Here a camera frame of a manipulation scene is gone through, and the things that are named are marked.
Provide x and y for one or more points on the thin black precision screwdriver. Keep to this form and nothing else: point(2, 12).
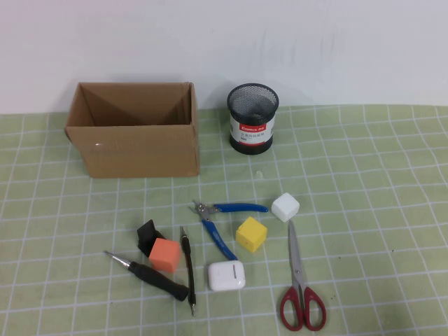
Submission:
point(189, 266)

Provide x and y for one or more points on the small white scrap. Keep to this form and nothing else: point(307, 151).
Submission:
point(259, 173)

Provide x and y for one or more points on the black mesh pen holder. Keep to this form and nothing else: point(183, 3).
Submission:
point(252, 140)

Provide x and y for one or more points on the yellow cube block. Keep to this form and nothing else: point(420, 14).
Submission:
point(251, 235)

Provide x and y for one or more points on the white cube block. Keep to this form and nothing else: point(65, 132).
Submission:
point(285, 208)

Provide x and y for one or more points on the brown cardboard box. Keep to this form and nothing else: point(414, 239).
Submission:
point(140, 154)

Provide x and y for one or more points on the orange cube block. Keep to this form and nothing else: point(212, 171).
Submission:
point(164, 255)

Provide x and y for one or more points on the white earbuds case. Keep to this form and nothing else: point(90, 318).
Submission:
point(225, 276)

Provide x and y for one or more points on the green checked tablecloth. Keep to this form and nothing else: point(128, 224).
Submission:
point(367, 175)

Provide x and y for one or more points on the black plastic bracket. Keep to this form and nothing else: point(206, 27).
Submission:
point(145, 234)

